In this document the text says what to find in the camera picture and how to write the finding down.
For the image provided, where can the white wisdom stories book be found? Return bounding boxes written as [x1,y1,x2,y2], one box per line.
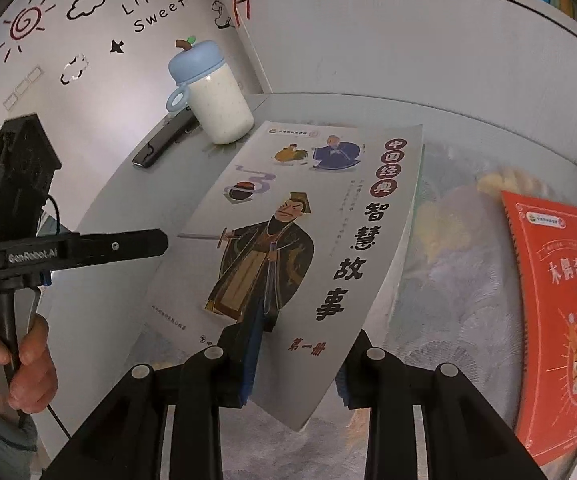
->
[146,122,423,430]

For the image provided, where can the red puppet adventure book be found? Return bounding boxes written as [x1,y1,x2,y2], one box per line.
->
[501,191,577,466]

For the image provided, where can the person left hand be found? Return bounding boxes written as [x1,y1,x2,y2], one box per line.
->
[0,313,60,421]

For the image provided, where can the patterned ginkgo tablecloth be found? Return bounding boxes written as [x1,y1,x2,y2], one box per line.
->
[221,142,577,479]

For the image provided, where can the white cup blue lid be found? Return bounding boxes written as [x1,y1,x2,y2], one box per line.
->
[166,39,255,145]

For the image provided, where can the black cable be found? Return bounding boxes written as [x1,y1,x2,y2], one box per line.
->
[15,194,73,441]

